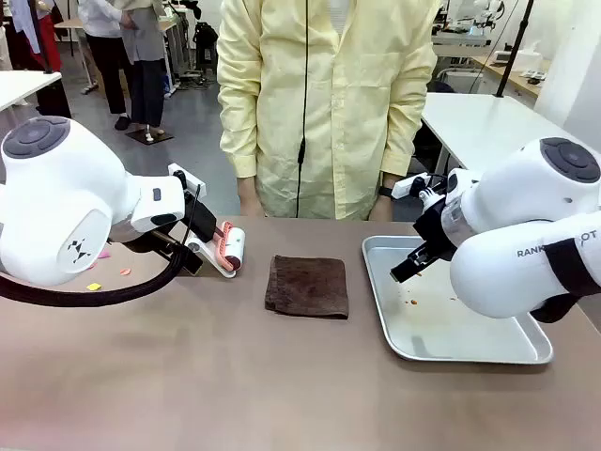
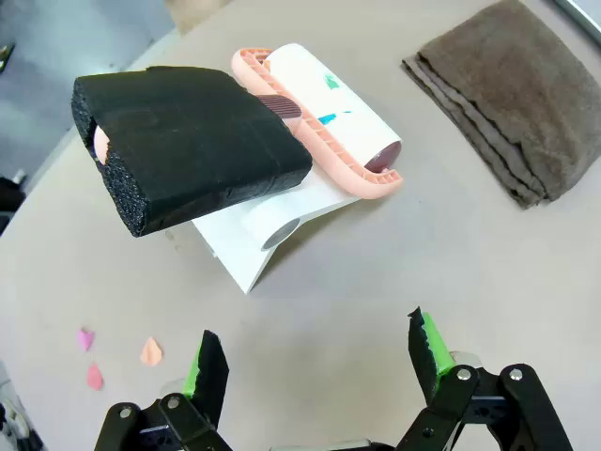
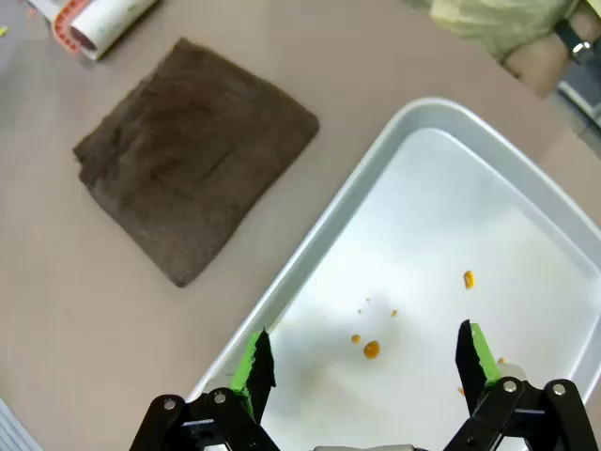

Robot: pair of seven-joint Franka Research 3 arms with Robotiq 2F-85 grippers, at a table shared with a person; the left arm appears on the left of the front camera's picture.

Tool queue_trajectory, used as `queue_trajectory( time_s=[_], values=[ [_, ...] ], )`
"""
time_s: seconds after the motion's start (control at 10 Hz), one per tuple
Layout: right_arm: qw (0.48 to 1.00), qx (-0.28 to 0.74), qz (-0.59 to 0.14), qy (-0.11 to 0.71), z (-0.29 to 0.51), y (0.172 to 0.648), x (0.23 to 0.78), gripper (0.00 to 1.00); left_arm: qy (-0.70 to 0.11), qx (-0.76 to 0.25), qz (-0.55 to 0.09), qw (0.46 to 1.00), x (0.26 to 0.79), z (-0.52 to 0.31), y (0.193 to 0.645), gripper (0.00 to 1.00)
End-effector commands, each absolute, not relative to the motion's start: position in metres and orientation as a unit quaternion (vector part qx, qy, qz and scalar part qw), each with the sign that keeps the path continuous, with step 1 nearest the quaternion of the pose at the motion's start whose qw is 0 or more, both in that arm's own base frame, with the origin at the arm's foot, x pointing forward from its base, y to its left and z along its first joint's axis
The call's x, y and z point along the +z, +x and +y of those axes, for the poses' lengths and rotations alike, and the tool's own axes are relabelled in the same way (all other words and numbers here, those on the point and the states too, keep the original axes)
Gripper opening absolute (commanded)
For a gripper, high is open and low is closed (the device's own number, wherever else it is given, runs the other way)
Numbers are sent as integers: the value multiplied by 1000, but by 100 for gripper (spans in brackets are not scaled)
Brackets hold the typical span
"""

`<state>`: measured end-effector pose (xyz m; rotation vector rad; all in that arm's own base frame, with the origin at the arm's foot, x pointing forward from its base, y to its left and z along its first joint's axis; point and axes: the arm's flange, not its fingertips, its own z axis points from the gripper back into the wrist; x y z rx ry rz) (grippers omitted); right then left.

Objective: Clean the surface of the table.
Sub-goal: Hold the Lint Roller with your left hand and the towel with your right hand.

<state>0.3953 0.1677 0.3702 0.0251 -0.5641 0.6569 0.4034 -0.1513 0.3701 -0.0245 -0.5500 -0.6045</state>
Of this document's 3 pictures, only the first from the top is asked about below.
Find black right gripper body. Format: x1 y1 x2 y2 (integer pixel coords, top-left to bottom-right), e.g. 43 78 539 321
412 199 464 264

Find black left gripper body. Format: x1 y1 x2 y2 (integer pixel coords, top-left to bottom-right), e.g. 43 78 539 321
183 199 219 241

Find pink lint roller black handle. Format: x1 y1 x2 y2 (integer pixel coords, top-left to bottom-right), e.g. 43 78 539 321
213 220 248 273

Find dark brown cloth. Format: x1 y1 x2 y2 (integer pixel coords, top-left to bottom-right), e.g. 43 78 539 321
264 255 350 320

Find person right forearm yellow sleeve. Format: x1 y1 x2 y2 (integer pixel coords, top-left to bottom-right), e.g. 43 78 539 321
217 93 259 179

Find person left forearm yellow sleeve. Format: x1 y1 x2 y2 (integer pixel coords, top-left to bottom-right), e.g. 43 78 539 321
379 93 427 179

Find person right hand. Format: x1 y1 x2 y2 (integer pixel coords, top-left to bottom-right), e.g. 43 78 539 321
237 177 262 218

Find person left hand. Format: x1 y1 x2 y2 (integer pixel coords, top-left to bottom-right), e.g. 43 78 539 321
368 194 393 222

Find white folding roller stand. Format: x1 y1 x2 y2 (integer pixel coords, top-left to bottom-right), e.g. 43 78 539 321
185 237 239 279

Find silver metal tray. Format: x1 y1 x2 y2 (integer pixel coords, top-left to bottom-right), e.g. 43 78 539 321
361 234 555 365

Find large white background table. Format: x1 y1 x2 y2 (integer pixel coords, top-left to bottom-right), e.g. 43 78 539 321
420 92 588 173

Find person torso yellow shirt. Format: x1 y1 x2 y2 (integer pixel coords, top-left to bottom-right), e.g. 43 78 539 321
216 0 442 221

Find background person grey coat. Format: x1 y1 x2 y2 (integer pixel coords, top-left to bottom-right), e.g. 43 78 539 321
119 0 166 138

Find wooden background counter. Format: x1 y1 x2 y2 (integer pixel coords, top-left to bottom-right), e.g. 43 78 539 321
469 54 551 100

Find black background chair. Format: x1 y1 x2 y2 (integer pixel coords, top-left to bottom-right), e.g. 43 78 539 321
192 21 220 71

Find background person black trousers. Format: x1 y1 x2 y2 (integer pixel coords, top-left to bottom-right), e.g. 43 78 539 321
77 0 133 132

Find white tissue box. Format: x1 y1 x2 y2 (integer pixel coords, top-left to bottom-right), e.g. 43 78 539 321
516 40 551 72

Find black tripod pole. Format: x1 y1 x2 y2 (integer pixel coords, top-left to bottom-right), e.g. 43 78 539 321
495 0 536 99
28 0 54 75

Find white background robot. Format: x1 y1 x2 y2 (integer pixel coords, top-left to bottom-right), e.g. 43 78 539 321
440 0 506 37

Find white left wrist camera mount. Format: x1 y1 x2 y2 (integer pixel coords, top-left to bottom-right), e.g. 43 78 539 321
167 163 206 190

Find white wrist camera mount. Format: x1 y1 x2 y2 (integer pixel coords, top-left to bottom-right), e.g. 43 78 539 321
392 172 447 206
167 163 206 190

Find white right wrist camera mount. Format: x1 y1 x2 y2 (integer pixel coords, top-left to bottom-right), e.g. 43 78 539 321
392 172 447 206

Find black right arm cable sleeve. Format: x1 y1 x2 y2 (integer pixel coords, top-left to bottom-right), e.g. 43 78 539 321
530 238 601 325

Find thin black microphone cable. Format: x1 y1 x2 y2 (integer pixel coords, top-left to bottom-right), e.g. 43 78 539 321
295 0 312 220

